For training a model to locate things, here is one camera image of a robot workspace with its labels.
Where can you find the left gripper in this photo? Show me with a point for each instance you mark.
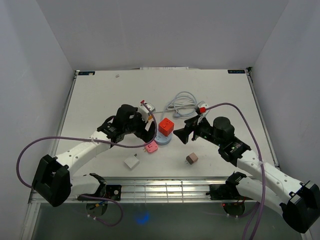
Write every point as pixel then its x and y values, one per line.
pixel 146 136

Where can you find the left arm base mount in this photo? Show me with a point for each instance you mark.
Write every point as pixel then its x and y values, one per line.
pixel 109 191

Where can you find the left blue table label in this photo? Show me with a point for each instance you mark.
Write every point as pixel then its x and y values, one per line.
pixel 86 73

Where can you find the right blue table label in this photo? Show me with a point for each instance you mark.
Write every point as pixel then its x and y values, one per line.
pixel 236 71

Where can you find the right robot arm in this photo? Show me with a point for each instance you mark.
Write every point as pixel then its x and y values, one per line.
pixel 298 202

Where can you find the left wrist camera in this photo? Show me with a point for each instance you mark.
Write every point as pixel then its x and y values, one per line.
pixel 146 110

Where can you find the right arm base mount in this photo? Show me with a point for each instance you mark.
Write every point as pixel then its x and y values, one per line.
pixel 223 192

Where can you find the pink plug adapter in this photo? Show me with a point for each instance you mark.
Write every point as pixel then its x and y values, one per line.
pixel 151 147

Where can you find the aluminium front rail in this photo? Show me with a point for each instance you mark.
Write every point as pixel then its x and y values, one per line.
pixel 165 190

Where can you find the blue round power socket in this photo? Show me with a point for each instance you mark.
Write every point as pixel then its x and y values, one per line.
pixel 162 140

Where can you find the white charger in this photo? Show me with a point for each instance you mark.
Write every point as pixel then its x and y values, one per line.
pixel 132 161

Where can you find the blue table label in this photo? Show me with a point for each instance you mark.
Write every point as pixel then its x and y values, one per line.
pixel 86 73
pixel 236 71

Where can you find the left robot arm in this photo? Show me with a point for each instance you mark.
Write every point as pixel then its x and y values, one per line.
pixel 55 178

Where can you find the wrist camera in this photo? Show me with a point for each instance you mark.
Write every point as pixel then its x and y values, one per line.
pixel 201 110
pixel 146 110

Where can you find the red cube socket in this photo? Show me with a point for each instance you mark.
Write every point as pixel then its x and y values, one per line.
pixel 166 127

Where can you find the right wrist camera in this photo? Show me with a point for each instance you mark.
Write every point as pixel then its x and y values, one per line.
pixel 201 110

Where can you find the brown pink charger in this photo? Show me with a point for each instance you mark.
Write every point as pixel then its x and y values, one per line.
pixel 192 158

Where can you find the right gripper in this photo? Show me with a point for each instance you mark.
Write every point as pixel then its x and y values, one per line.
pixel 193 123

